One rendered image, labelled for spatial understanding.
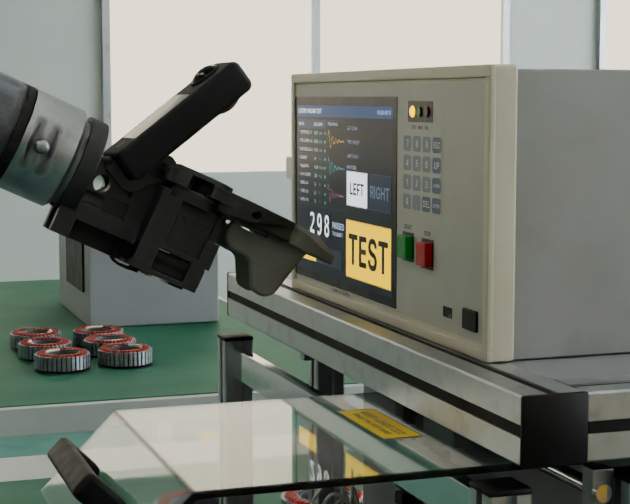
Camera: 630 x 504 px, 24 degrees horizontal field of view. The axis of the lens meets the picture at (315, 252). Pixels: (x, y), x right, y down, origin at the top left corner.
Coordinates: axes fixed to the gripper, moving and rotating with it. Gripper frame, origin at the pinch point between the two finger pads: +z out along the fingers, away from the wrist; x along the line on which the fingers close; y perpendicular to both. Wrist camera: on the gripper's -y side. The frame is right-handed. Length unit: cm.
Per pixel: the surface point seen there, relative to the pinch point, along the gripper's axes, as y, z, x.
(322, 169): -7.3, 4.5, -20.0
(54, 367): 35, 25, -183
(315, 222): -2.8, 6.5, -21.9
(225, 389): 15.6, 10.5, -37.9
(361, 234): -2.8, 6.5, -9.9
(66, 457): 20.4, -13.9, 9.6
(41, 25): -57, 28, -468
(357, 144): -9.6, 3.4, -11.0
